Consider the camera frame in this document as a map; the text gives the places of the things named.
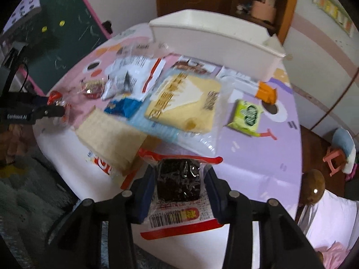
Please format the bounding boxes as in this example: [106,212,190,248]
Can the round brown wooden post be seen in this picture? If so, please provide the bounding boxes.
[301,169,326,205]

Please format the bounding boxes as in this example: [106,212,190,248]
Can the pink box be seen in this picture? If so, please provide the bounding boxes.
[251,0,277,23]

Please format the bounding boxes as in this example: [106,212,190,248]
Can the grey shaggy rug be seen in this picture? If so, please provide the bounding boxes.
[0,157,82,258]

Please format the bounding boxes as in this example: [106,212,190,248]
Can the green chalkboard with pink frame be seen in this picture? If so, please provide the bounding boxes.
[0,0,111,96]

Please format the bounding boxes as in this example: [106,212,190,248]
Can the black clamp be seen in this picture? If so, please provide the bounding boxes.
[101,20,114,35]

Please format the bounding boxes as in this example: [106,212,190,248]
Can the yellow cracker packet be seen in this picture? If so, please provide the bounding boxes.
[129,70,225,157]

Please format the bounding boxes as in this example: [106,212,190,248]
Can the green snack packet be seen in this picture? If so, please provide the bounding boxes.
[227,99,264,137]

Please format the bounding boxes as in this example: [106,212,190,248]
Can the black cable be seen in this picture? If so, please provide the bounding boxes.
[17,62,30,93]

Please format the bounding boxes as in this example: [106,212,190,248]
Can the red orange snack packet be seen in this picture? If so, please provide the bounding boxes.
[46,90,72,126]

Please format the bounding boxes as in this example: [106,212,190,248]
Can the white plastic storage bin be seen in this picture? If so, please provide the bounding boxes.
[149,9,287,82]

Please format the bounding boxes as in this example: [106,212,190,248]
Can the wall poster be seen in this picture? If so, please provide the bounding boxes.
[313,0,355,37]

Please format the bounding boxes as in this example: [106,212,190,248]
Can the blue snack packet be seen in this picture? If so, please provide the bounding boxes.
[104,97,143,119]

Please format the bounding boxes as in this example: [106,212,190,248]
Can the dark brownie snack packet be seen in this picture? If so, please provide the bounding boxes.
[137,148,225,240]

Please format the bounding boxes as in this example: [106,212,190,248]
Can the red candy packet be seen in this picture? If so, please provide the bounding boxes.
[80,78,108,99]

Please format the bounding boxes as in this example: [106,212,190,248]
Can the white orange snack packet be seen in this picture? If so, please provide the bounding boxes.
[216,66,278,105]

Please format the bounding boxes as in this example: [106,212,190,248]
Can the white pink bedding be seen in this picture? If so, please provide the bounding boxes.
[297,189,359,261]

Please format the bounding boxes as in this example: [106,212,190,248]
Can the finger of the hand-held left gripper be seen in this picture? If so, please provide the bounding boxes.
[32,104,66,121]
[25,93,54,106]

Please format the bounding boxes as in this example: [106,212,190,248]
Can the white red snack bag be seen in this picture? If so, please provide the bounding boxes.
[101,56,166,101]

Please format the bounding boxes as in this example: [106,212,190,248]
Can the white dotted paper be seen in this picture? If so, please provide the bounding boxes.
[6,0,42,26]

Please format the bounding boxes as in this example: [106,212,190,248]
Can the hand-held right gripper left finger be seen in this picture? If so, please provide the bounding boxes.
[46,167,158,269]

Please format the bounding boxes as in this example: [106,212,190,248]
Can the pink stool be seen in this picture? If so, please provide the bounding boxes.
[322,146,347,177]

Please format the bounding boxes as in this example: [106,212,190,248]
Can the brown plush toy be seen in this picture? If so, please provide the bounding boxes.
[6,123,37,160]

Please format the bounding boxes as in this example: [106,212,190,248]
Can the brown snack packet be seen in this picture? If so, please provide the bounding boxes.
[171,56,216,76]

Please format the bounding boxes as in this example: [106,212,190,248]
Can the beige wafer packet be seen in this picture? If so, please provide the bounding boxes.
[74,106,163,191]

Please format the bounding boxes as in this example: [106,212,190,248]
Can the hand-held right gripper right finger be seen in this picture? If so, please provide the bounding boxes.
[206,167,323,269]

